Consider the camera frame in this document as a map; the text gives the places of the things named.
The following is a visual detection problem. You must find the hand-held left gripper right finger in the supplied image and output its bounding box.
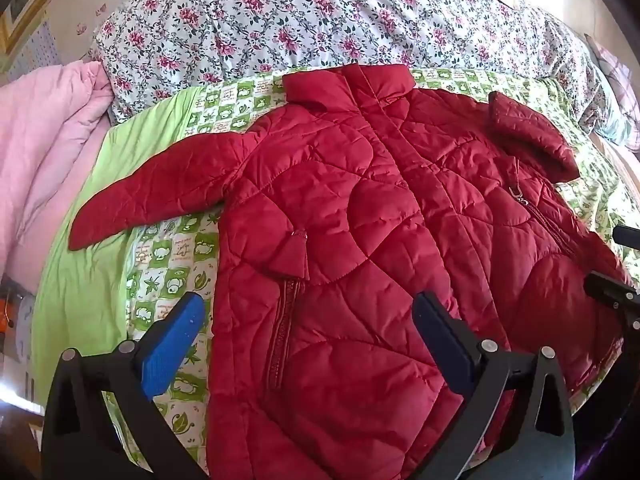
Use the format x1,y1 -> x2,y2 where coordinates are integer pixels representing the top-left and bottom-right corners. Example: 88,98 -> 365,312
410,290 -> 577,480

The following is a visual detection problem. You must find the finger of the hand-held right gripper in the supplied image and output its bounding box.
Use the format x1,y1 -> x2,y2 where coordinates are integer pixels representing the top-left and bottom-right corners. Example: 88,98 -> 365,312
613,225 -> 640,251
584,270 -> 640,312

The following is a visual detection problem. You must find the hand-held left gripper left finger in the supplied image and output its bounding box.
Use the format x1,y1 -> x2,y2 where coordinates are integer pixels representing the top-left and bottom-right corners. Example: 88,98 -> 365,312
41,291 -> 208,480

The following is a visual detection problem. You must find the red quilted jacket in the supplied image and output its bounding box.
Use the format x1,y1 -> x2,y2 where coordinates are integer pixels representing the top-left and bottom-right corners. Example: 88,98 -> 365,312
67,63 -> 633,480

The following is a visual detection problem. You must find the green and white patterned blanket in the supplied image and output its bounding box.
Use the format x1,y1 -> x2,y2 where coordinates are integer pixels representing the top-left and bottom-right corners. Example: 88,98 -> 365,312
120,66 -> 640,478

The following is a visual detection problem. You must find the plain light green sheet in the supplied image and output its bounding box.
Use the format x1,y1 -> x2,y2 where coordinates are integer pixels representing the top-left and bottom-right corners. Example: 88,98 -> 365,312
30,85 -> 211,401

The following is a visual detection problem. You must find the pink quilt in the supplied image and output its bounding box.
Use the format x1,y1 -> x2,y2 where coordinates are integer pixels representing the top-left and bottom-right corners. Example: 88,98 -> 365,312
0,59 -> 117,288

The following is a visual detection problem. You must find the white floral quilt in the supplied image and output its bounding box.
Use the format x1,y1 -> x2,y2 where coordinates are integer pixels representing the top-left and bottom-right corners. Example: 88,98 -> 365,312
92,0 -> 632,147

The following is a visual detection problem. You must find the gold framed picture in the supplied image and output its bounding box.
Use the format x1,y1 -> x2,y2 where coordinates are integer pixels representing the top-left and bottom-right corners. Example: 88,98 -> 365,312
0,0 -> 87,57

